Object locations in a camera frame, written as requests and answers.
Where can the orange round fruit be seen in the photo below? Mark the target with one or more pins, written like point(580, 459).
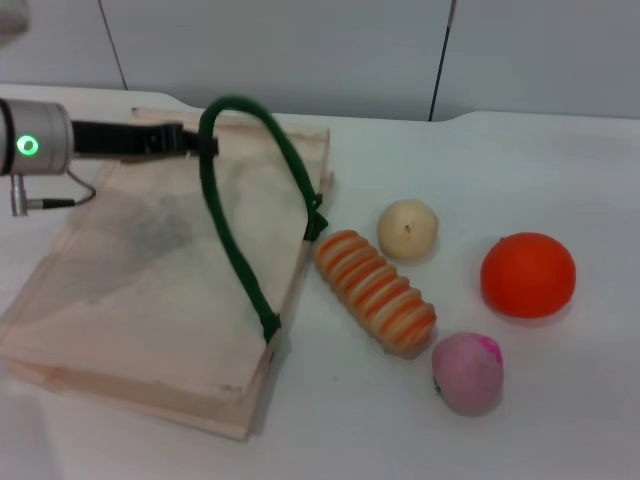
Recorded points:
point(527, 275)

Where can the pink peach bun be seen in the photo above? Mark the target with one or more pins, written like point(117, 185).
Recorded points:
point(467, 375)

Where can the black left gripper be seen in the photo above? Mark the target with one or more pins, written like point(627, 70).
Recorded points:
point(110, 140)

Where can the orange striped bread loaf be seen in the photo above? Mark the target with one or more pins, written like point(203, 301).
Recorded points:
point(375, 295)

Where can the cream round egg yolk pastry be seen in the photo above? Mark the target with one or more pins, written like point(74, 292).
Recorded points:
point(407, 230)

